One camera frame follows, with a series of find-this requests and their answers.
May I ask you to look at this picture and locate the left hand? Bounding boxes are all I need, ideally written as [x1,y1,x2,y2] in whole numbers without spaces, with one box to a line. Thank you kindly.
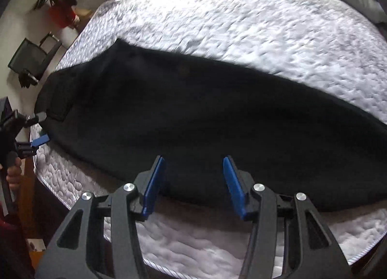
[7,157,22,191]

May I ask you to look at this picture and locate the black pants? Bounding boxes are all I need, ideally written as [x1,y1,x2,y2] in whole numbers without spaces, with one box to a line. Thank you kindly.
[35,40,386,212]

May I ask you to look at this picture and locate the black mesh chair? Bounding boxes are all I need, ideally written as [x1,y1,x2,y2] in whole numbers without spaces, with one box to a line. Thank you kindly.
[8,32,62,88]

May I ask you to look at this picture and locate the grey quilted mattress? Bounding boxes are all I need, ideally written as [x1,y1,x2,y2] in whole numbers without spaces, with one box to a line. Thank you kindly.
[28,0,387,278]

